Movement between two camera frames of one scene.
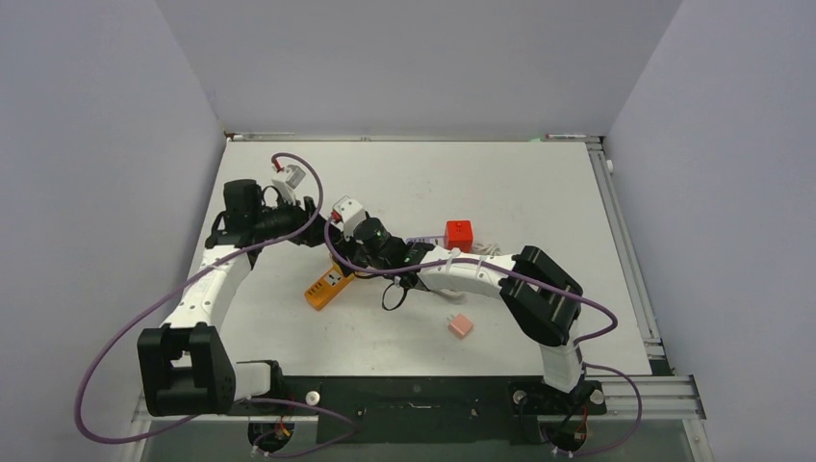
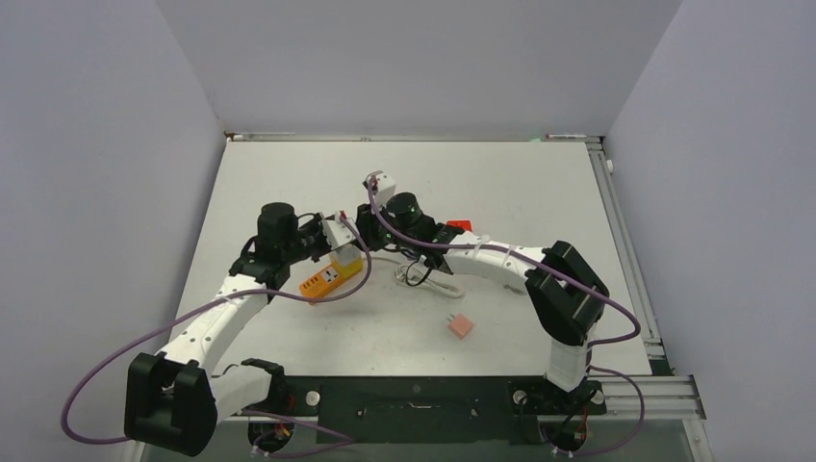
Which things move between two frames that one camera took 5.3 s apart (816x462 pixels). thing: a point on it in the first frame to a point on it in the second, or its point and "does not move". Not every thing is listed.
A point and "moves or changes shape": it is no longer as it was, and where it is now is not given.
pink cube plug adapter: (459, 325) does not move
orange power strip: (326, 287) moves or changes shape
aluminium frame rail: (661, 399) does not move
